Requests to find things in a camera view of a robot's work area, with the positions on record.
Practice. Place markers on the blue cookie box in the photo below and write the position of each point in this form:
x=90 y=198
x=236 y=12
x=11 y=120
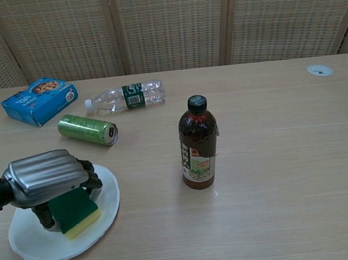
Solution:
x=33 y=108

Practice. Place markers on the white plate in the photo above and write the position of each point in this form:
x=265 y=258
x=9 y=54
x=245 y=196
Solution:
x=35 y=246

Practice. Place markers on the clear plastic water bottle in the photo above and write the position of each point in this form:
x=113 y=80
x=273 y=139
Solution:
x=129 y=97

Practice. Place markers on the brown tea bottle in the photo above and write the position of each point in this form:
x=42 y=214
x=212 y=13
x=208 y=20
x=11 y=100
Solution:
x=198 y=146

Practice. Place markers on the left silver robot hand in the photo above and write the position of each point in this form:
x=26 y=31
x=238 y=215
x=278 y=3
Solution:
x=48 y=176

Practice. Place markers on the green drink can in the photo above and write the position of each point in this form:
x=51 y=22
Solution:
x=83 y=128

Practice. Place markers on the green yellow sponge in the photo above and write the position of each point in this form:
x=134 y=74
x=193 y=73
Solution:
x=75 y=213

